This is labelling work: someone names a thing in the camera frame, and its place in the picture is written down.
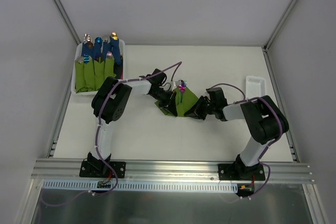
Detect green paper napkin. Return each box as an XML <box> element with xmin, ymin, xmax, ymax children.
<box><xmin>154</xmin><ymin>88</ymin><xmax>198</xmax><ymax>117</ymax></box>

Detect iridescent fork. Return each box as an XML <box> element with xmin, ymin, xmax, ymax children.
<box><xmin>177</xmin><ymin>80</ymin><xmax>186</xmax><ymax>103</ymax></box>

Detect iridescent spoon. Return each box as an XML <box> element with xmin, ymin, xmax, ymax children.
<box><xmin>172</xmin><ymin>80</ymin><xmax>183</xmax><ymax>90</ymax></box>

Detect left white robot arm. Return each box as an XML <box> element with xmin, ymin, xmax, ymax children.
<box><xmin>79</xmin><ymin>69</ymin><xmax>177</xmax><ymax>178</ymax></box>

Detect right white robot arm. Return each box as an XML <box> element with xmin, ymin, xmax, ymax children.
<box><xmin>184</xmin><ymin>87</ymin><xmax>289</xmax><ymax>181</ymax></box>

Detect green napkin roll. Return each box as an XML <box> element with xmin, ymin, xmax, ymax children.
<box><xmin>75</xmin><ymin>56</ymin><xmax>86</xmax><ymax>93</ymax></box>
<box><xmin>94</xmin><ymin>60</ymin><xmax>105</xmax><ymax>91</ymax></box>
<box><xmin>83</xmin><ymin>55</ymin><xmax>95</xmax><ymax>92</ymax></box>
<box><xmin>104</xmin><ymin>51</ymin><xmax>116</xmax><ymax>79</ymax></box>

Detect blue napkin roll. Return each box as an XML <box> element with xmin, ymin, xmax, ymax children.
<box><xmin>92</xmin><ymin>37</ymin><xmax>103</xmax><ymax>61</ymax></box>
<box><xmin>110</xmin><ymin>32</ymin><xmax>122</xmax><ymax>65</ymax></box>
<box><xmin>102</xmin><ymin>36</ymin><xmax>112</xmax><ymax>59</ymax></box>
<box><xmin>81</xmin><ymin>34</ymin><xmax>94</xmax><ymax>57</ymax></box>

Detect white utensil tray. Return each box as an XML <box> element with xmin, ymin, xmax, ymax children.
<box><xmin>245</xmin><ymin>76</ymin><xmax>266</xmax><ymax>99</ymax></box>

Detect white basket of rolls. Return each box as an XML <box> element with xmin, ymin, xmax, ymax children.
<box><xmin>70</xmin><ymin>39</ymin><xmax>126</xmax><ymax>96</ymax></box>

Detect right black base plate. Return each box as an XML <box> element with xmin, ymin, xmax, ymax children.
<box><xmin>217</xmin><ymin>162</ymin><xmax>266</xmax><ymax>181</ymax></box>

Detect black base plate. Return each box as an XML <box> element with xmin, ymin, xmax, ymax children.
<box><xmin>79</xmin><ymin>159</ymin><xmax>126</xmax><ymax>179</ymax></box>
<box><xmin>217</xmin><ymin>162</ymin><xmax>266</xmax><ymax>181</ymax></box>

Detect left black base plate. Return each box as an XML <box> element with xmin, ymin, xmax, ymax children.
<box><xmin>79</xmin><ymin>159</ymin><xmax>126</xmax><ymax>179</ymax></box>

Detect white slotted cable duct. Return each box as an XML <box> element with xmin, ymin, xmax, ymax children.
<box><xmin>42</xmin><ymin>179</ymin><xmax>238</xmax><ymax>194</ymax></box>

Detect aluminium mounting rail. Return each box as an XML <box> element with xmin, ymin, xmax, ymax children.
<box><xmin>31</xmin><ymin>158</ymin><xmax>316</xmax><ymax>184</ymax></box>

